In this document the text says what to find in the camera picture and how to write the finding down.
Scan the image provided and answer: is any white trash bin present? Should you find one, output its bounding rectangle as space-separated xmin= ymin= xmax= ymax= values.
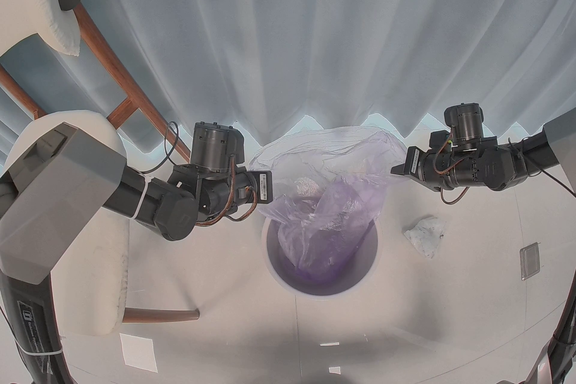
xmin=261 ymin=193 xmax=383 ymax=296

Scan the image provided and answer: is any black cable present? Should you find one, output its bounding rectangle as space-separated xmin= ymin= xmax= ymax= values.
xmin=143 ymin=121 xmax=179 ymax=176
xmin=508 ymin=138 xmax=576 ymax=196

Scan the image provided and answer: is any purple plastic bag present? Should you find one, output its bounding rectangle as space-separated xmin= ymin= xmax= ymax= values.
xmin=247 ymin=126 xmax=408 ymax=284

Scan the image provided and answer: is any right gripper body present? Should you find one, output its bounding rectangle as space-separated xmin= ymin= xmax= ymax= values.
xmin=403 ymin=147 xmax=453 ymax=192

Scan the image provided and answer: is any clear wrapper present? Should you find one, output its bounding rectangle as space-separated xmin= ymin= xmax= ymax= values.
xmin=403 ymin=216 xmax=446 ymax=259

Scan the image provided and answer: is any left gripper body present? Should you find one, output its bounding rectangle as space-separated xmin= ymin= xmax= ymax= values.
xmin=232 ymin=169 xmax=274 ymax=208

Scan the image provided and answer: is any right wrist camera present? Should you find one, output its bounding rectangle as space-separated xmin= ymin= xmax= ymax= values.
xmin=430 ymin=130 xmax=452 ymax=153

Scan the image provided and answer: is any pale blue curtain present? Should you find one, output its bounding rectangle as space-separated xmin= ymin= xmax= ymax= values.
xmin=0 ymin=0 xmax=576 ymax=167

